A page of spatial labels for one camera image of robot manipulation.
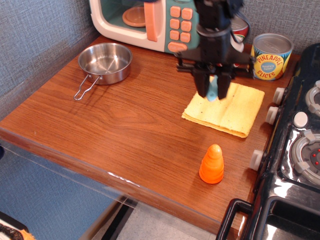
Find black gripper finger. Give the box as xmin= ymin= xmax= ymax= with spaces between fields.
xmin=217 ymin=71 xmax=232 ymax=100
xmin=191 ymin=68 xmax=210 ymax=98

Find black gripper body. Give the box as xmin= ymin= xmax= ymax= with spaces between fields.
xmin=174 ymin=24 xmax=255 ymax=78

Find grey spoon with blue handle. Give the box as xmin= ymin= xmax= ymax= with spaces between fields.
xmin=205 ymin=39 xmax=245 ymax=103

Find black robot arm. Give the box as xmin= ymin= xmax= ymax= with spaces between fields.
xmin=175 ymin=0 xmax=255 ymax=100

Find yellow folded cloth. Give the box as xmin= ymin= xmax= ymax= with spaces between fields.
xmin=181 ymin=82 xmax=265 ymax=138

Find tomato sauce can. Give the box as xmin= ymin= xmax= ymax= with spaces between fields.
xmin=228 ymin=15 xmax=250 ymax=51

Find pineapple slices can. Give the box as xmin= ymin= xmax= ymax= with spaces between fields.
xmin=251 ymin=33 xmax=294 ymax=81

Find teal toy microwave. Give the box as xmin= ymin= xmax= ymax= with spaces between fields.
xmin=89 ymin=0 xmax=199 ymax=53

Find orange toy carrot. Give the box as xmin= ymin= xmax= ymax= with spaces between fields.
xmin=199 ymin=144 xmax=225 ymax=184

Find small steel pan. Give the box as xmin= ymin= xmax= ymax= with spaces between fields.
xmin=73 ymin=43 xmax=133 ymax=101

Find black toy stove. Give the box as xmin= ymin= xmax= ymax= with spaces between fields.
xmin=216 ymin=43 xmax=320 ymax=240

